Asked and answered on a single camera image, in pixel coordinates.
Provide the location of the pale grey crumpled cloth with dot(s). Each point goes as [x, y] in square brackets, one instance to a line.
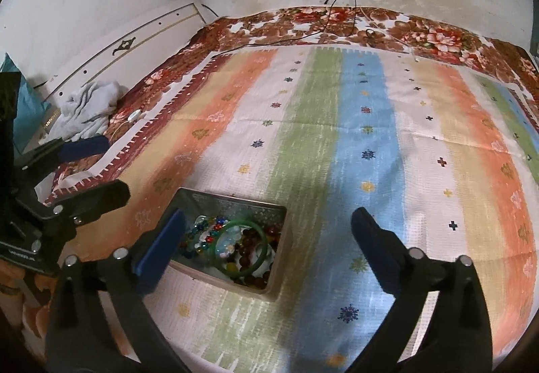
[92, 103]

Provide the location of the teal cushion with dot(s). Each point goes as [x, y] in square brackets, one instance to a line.
[29, 99]

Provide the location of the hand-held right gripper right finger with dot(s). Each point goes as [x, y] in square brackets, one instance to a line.
[374, 246]

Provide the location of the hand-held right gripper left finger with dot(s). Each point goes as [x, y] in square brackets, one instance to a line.
[162, 255]

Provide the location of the white bed headboard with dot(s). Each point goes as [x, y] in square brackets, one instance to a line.
[126, 36]

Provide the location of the green jade bangle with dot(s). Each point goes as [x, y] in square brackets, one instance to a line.
[241, 223]

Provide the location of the metal tin box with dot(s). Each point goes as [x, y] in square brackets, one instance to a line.
[189, 198]

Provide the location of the striped patterned cloth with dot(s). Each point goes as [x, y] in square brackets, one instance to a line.
[362, 124]

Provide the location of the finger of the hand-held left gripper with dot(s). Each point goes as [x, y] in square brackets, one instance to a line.
[84, 146]
[101, 196]

